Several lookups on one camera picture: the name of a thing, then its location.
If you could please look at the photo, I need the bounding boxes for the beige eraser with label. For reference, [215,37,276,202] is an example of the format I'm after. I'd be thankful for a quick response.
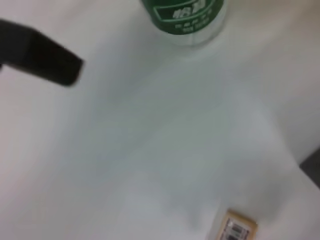
[214,209,259,240]

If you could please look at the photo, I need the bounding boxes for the clear water bottle green label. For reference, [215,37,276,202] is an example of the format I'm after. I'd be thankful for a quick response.
[139,0,228,48]

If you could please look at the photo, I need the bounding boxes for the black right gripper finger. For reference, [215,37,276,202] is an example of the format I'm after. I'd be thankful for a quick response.
[0,19,85,88]

